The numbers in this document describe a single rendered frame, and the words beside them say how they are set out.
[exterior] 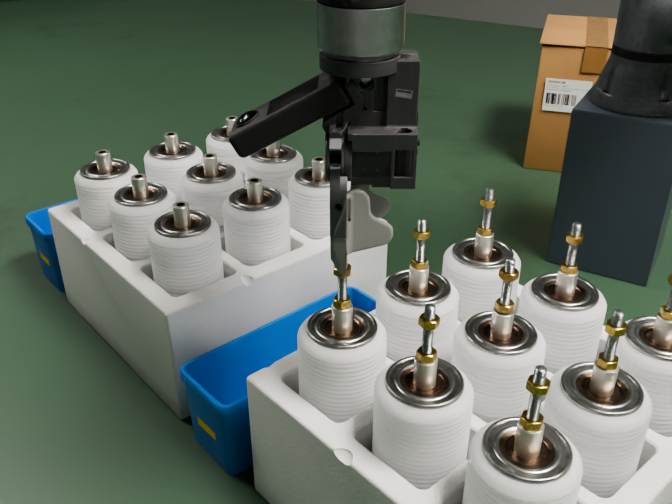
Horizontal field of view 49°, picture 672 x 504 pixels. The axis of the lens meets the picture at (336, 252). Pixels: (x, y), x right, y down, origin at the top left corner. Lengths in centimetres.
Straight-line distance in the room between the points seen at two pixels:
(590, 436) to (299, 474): 31
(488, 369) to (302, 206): 45
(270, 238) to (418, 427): 44
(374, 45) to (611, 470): 44
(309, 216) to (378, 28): 53
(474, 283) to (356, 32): 40
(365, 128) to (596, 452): 36
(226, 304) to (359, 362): 30
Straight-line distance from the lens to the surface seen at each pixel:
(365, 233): 69
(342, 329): 77
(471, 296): 91
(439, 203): 162
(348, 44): 62
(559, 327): 85
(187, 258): 98
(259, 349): 103
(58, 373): 120
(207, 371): 99
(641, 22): 131
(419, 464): 73
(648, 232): 138
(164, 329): 98
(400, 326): 83
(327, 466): 78
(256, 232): 103
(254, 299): 103
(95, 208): 118
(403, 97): 65
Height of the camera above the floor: 71
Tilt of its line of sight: 30 degrees down
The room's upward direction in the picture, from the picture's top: straight up
